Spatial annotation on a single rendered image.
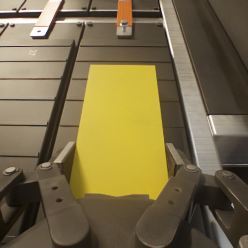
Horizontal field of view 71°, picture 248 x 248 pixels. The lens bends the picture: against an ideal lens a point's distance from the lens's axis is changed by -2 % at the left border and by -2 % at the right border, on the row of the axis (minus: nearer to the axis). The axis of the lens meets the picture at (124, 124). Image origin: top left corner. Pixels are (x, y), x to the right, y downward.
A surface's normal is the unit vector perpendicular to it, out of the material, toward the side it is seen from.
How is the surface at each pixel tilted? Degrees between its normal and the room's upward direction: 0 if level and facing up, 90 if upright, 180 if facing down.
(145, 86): 0
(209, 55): 0
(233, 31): 90
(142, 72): 0
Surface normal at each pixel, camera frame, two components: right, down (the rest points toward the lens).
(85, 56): 0.00, -0.54
